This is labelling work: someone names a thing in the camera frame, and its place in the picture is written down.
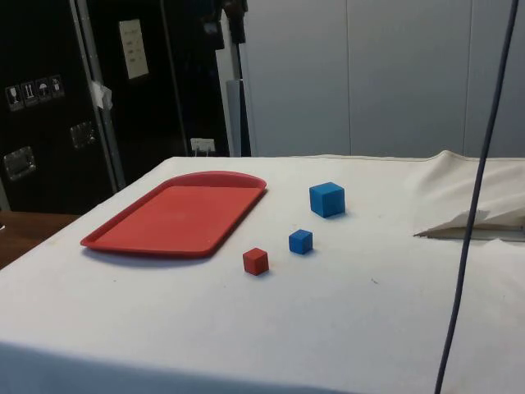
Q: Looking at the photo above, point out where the black cable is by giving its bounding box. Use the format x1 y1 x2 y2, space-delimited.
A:
434 0 521 394

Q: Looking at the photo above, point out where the small red cube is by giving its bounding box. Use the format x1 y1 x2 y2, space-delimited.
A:
242 247 269 274

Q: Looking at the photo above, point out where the small blue cube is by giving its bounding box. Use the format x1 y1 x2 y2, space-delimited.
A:
288 228 314 255

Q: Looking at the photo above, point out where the black cabinet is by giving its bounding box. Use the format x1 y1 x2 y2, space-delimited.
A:
0 0 231 215

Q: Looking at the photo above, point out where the red plastic tray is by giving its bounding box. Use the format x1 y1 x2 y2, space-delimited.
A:
80 170 268 259

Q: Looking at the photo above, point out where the white wall socket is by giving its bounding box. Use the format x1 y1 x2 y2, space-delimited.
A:
189 138 217 158

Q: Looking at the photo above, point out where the large blue cube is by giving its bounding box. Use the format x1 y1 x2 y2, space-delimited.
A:
308 181 346 220

